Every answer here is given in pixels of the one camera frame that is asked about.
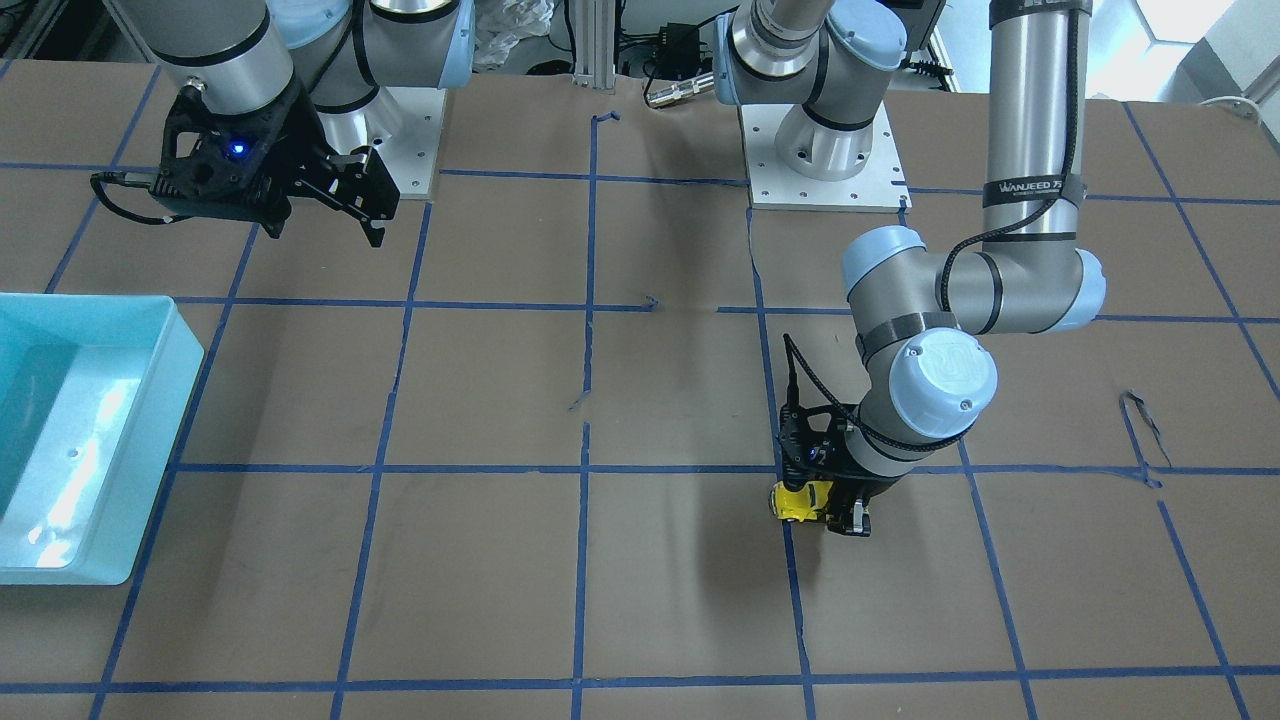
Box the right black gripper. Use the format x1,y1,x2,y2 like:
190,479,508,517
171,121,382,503
150,78,401,249

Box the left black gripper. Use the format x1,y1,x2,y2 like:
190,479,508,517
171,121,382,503
780,404,899,537

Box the yellow beetle toy car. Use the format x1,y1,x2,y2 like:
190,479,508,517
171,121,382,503
769,480,835,523

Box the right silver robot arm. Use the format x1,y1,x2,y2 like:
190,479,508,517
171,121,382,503
90,1,476,249

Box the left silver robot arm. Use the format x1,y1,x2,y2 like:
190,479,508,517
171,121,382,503
713,1,1106,536

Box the light blue plastic bin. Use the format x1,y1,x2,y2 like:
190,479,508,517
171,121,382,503
1,293,204,585

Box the silver cylindrical connector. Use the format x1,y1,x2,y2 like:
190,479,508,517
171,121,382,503
644,72,716,110

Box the black power adapter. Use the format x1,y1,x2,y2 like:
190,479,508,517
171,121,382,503
652,23,703,79

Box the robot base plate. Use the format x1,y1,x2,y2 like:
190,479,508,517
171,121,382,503
378,87,451,201
739,104,913,213

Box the aluminium frame post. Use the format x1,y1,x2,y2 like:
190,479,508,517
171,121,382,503
566,1,618,95

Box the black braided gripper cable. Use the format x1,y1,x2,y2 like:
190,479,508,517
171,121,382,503
782,0,1089,451

